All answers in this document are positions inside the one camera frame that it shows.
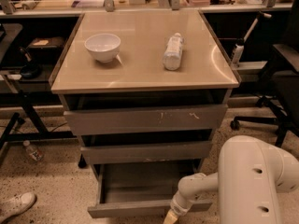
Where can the grey bottom drawer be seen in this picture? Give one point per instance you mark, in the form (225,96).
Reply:
(137,189)

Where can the water bottle on floor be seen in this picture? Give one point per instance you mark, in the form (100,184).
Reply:
(33,151)

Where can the grey top drawer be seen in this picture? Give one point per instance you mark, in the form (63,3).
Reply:
(145,119)

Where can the white sneaker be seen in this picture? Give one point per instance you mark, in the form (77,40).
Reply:
(16,205)

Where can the white plastic bottle lying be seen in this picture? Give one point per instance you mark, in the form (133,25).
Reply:
(173,53)

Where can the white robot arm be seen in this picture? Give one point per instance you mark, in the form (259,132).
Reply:
(251,174)

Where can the black office chair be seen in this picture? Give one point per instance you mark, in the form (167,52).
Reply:
(280,77)

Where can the beige robot end tip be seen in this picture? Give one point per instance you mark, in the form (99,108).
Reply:
(177,205)

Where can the black box with label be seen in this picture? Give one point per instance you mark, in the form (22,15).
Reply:
(46,46)

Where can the black round device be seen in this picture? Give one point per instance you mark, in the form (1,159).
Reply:
(31,69)

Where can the grey drawer cabinet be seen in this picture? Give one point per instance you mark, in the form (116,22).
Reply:
(137,78)

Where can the white bowl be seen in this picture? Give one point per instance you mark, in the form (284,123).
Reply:
(104,48)

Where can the grey middle drawer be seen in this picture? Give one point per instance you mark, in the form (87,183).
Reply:
(147,153)

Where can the grey drawer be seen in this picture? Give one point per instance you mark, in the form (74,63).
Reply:
(145,119)
(147,153)
(137,189)

